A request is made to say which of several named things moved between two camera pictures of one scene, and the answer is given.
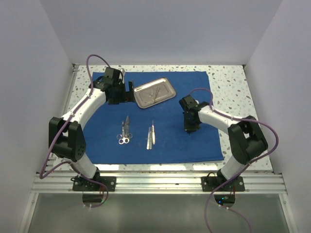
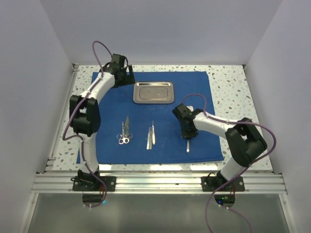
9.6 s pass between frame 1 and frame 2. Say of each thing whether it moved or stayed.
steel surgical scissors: stayed
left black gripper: moved
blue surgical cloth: stayed
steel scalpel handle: stayed
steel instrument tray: moved
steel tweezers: moved
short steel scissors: stayed
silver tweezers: stayed
